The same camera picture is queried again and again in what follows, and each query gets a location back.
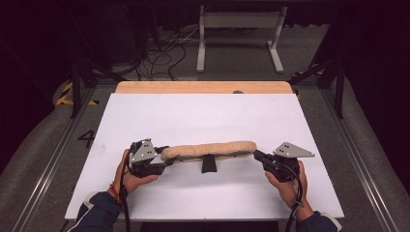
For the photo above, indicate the wooden table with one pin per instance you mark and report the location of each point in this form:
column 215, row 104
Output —
column 193, row 87

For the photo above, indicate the person's right hand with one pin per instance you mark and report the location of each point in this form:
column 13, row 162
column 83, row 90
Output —
column 290, row 193

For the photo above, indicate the tan fleece pad black backing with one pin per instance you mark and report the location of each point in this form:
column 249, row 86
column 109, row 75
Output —
column 209, row 149

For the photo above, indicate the black metal stand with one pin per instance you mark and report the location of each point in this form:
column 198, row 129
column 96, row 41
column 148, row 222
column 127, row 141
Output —
column 76, row 90
column 338, row 90

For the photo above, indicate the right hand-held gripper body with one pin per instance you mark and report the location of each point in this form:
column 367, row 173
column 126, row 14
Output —
column 285, row 161

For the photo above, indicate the white metal stand frame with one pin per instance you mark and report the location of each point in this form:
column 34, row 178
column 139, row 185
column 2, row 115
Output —
column 240, row 21

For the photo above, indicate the white board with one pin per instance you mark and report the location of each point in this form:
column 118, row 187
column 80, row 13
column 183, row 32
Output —
column 193, row 116

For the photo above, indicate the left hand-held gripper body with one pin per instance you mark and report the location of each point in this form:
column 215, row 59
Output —
column 143, row 153

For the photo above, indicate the aluminium floor rail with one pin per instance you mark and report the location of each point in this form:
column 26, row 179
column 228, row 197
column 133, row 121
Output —
column 354, row 151
column 54, row 158

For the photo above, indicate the yellow black floor tape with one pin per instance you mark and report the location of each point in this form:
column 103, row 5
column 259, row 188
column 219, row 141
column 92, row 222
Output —
column 306, row 73
column 66, row 96

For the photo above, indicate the person's left hand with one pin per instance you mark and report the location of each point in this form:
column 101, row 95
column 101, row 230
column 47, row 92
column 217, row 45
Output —
column 132, row 182

